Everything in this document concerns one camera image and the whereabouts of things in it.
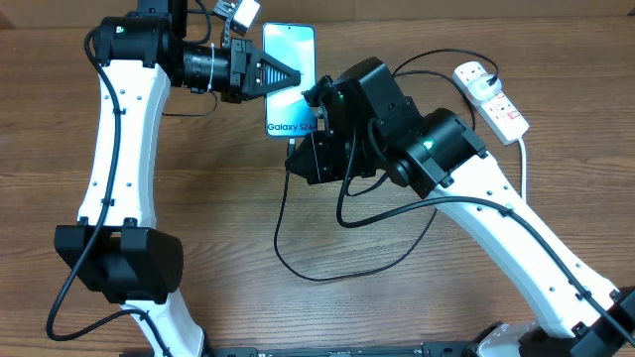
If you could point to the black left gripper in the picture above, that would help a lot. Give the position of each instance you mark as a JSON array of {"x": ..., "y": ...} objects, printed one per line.
[{"x": 245, "y": 73}]

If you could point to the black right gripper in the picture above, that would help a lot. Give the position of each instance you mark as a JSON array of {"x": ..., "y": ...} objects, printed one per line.
[{"x": 320, "y": 148}]

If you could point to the blue Galaxy smartphone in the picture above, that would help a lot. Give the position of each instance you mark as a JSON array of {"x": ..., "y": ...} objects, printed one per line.
[{"x": 287, "y": 114}]

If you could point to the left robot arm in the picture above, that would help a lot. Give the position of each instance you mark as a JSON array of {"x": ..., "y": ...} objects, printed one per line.
[{"x": 115, "y": 247}]

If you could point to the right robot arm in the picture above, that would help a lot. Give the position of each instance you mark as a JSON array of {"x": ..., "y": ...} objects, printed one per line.
[{"x": 577, "y": 311}]

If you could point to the white charger plug adapter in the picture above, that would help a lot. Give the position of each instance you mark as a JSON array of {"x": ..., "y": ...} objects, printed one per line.
[{"x": 484, "y": 88}]

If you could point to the white power strip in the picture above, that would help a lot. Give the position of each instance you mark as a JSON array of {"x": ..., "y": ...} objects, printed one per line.
[{"x": 499, "y": 112}]

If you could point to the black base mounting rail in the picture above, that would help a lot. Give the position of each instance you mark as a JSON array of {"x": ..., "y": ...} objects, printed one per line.
[{"x": 427, "y": 349}]

